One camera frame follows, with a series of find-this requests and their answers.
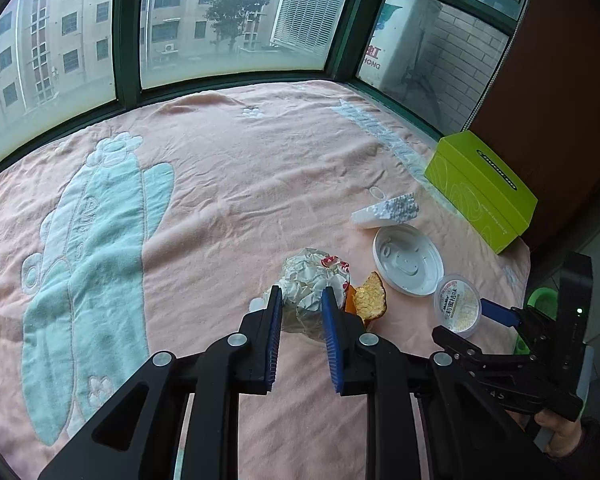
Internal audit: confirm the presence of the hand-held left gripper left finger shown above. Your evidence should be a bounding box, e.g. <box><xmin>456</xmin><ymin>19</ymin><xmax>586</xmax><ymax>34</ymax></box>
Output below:
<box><xmin>37</xmin><ymin>285</ymin><xmax>284</xmax><ymax>480</ymax></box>

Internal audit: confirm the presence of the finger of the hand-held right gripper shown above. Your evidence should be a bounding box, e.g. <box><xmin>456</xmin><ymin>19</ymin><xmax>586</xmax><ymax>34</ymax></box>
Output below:
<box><xmin>480</xmin><ymin>298</ymin><xmax>557</xmax><ymax>346</ymax></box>
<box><xmin>431</xmin><ymin>326</ymin><xmax>486</xmax><ymax>361</ymax></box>

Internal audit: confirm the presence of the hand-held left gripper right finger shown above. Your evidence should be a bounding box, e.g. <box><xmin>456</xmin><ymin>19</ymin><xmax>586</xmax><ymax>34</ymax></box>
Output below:
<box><xmin>321</xmin><ymin>286</ymin><xmax>561</xmax><ymax>480</ymax></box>

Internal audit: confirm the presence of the small round plastic cup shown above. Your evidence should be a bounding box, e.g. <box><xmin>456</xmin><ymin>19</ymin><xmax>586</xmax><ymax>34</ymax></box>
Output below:
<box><xmin>432</xmin><ymin>273</ymin><xmax>486</xmax><ymax>337</ymax></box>

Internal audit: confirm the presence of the green plastic mesh basket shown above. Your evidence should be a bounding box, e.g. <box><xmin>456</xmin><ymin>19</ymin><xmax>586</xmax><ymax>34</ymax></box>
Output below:
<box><xmin>516</xmin><ymin>287</ymin><xmax>561</xmax><ymax>356</ymax></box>

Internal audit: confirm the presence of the paper wrapper ball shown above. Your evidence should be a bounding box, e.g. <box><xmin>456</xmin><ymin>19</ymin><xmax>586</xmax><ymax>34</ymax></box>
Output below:
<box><xmin>278</xmin><ymin>247</ymin><xmax>353</xmax><ymax>336</ymax></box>

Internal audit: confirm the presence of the person's right forearm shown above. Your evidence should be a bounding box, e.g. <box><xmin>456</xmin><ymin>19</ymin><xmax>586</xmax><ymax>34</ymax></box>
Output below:
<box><xmin>555</xmin><ymin>417</ymin><xmax>600</xmax><ymax>480</ymax></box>

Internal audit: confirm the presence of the person's right hand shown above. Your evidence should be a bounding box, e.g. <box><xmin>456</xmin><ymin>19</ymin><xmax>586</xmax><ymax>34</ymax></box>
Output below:
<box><xmin>532</xmin><ymin>407</ymin><xmax>588</xmax><ymax>458</ymax></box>

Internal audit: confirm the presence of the white round plastic lid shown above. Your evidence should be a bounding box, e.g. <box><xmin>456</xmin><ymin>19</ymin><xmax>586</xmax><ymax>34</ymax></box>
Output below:
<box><xmin>372</xmin><ymin>225</ymin><xmax>446</xmax><ymax>298</ymax></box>

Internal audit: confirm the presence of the green tissue box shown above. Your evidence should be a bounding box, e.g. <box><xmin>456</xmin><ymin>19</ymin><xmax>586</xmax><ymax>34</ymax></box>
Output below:
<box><xmin>424</xmin><ymin>130</ymin><xmax>538</xmax><ymax>256</ymax></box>

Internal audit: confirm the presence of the brown wooden cabinet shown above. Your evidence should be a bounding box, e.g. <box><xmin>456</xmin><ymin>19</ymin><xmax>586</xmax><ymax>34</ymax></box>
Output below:
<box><xmin>467</xmin><ymin>0</ymin><xmax>600</xmax><ymax>251</ymax></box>

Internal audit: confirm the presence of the beaded blind cord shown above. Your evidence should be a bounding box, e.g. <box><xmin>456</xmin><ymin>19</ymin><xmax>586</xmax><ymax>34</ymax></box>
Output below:
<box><xmin>464</xmin><ymin>0</ymin><xmax>528</xmax><ymax>133</ymax></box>

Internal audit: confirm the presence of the green window frame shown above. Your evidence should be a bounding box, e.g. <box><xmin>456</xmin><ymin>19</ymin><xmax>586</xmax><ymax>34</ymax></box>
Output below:
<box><xmin>0</xmin><ymin>0</ymin><xmax>523</xmax><ymax>181</ymax></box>

